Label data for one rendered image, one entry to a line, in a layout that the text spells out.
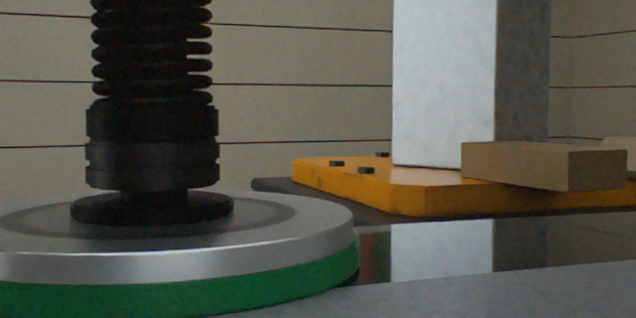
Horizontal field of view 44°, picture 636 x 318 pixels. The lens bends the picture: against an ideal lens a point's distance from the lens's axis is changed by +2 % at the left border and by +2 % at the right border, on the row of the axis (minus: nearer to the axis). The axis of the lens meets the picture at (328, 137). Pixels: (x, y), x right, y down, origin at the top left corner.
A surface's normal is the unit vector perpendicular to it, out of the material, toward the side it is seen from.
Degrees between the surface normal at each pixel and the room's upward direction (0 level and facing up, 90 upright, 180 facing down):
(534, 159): 90
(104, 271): 90
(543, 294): 0
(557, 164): 90
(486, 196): 90
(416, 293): 0
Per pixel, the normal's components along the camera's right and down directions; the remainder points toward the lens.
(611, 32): -0.92, 0.01
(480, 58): -0.63, 0.04
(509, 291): 0.00, -1.00
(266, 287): 0.62, 0.04
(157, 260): 0.22, 0.05
